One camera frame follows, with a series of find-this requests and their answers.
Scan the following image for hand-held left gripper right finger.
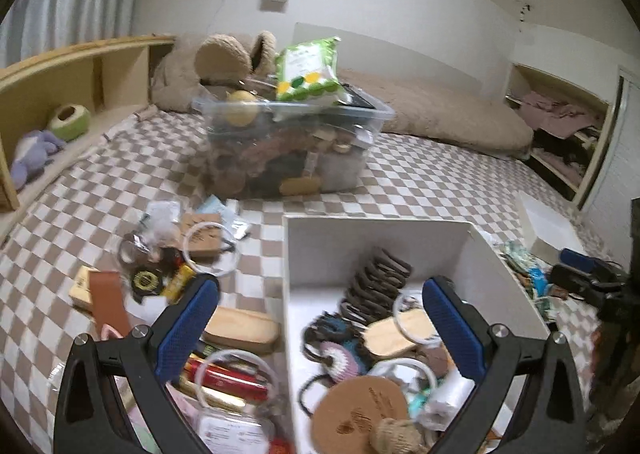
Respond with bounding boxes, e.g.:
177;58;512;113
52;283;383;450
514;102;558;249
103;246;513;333
421;275;587;454

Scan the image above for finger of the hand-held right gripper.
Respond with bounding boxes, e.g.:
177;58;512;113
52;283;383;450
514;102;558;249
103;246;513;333
549;264;624;306
559;247;627;280

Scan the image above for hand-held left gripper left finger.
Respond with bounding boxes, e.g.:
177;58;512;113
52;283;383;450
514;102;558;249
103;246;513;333
54;274;221;454

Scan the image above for white cardboard box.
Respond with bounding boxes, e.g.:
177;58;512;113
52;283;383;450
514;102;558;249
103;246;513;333
281;215;551;454

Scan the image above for white box lid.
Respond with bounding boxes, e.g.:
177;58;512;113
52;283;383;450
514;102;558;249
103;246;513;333
515;191;588;260

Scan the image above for small yellow box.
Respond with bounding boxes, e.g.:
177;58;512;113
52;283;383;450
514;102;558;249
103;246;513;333
162;264;197;302

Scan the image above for oval wooden block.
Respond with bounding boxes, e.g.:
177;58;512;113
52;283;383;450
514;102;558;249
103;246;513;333
200;306;280;354

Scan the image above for red box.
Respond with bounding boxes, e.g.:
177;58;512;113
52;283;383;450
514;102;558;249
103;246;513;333
182;359;271;402

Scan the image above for black yellow tape measure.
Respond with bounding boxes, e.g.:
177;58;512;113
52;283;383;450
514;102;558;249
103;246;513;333
131;266;168;302

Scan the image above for white plastic wrap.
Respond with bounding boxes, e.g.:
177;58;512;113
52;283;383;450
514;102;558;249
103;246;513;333
420;369;476;430

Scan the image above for wooden tag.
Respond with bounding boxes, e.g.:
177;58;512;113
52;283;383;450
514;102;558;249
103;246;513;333
362;309;436;360

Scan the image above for wooden wardrobe shelf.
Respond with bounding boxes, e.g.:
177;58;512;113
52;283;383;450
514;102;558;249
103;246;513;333
505;61;631;210

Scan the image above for brown leather strip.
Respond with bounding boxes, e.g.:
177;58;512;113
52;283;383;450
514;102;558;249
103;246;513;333
90;270;132;337

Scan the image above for brown hair claw clips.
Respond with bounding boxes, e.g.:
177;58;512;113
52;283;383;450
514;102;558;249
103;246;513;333
340;246;413;327

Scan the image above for brown cardboard tag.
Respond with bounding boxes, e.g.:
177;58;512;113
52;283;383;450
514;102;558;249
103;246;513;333
179;212;223;260

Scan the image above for dark clothes pile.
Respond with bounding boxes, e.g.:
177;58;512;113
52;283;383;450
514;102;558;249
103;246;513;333
532;131;601;180

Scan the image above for small wooden block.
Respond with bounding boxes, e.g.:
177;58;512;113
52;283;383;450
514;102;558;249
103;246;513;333
68;265;101;317

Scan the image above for clear labelled packet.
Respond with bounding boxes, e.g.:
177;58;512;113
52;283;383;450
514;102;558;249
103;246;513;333
197;409;276;454

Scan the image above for clear packet with white fluff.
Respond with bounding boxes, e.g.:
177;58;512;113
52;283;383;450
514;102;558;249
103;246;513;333
140;199;182;240

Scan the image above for pink white crochet coaster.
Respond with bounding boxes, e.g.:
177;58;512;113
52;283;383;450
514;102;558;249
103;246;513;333
317;340;371;377

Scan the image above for round cork coaster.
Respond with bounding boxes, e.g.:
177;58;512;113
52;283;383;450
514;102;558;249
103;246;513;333
311;376;410;454

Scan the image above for jute twine ball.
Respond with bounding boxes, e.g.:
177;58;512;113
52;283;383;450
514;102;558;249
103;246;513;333
370;419;418;454

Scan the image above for light blue packet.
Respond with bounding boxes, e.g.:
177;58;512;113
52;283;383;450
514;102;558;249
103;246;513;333
195;196;241;220

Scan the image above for dark crochet coaster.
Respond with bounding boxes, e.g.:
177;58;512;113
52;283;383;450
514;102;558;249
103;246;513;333
302;313;361;360

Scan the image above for pink clothes pile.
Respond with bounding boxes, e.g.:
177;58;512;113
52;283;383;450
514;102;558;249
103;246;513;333
505;91;606;140

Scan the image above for checkered bed sheet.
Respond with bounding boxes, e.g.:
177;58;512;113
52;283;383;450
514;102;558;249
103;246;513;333
0;104;601;454

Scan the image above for beige blanket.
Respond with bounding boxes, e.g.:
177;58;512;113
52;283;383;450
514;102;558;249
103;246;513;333
150;41;535;160

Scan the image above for clear plastic storage bin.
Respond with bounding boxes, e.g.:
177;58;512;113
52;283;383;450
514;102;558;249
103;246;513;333
192;84;396;200

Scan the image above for yellow ball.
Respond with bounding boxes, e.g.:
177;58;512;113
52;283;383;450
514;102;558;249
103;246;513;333
225;90;259;126

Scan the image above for purple plush toy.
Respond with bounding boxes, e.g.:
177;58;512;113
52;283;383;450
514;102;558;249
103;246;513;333
11;130;67;192

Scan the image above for green round plush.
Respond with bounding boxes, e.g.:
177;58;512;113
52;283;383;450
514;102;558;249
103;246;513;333
47;104;92;142

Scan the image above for beige plush toy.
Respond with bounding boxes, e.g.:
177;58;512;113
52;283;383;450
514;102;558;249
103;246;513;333
192;30;278;85

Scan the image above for green snack packet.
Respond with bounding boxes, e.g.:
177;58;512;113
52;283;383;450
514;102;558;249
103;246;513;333
274;36;343;102

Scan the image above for wooden bedside shelf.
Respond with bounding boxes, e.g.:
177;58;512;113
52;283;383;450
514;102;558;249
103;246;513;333
0;34;191;215

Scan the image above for grey curtain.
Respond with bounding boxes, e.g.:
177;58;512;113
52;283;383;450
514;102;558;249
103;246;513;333
0;0;146;70

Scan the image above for white plastic ring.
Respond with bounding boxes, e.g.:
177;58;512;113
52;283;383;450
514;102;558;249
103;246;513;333
194;350;281;415
392;291;443;347
367;358;437;402
181;221;241;277

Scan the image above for black hair tie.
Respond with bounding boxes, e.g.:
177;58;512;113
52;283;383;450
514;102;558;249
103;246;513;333
298;369;341;417

